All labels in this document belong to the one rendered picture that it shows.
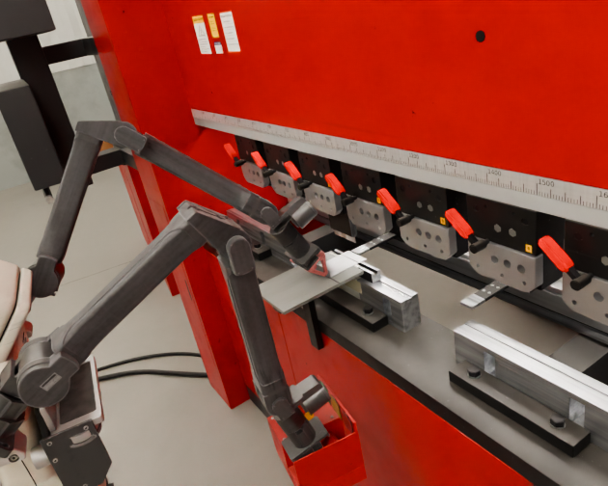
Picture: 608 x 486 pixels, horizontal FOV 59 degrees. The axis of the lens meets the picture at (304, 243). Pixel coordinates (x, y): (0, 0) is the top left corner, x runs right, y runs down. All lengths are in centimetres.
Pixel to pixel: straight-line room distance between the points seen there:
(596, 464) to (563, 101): 64
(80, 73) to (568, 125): 765
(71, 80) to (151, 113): 613
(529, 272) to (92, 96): 758
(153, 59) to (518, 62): 147
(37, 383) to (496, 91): 87
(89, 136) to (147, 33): 87
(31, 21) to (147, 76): 41
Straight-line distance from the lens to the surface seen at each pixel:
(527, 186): 97
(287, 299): 144
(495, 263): 107
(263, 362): 111
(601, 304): 98
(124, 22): 210
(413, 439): 145
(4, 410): 103
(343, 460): 133
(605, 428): 115
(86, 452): 125
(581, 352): 139
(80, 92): 824
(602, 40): 84
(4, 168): 840
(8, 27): 219
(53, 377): 98
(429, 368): 134
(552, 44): 88
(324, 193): 145
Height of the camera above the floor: 173
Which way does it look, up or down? 25 degrees down
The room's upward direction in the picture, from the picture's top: 12 degrees counter-clockwise
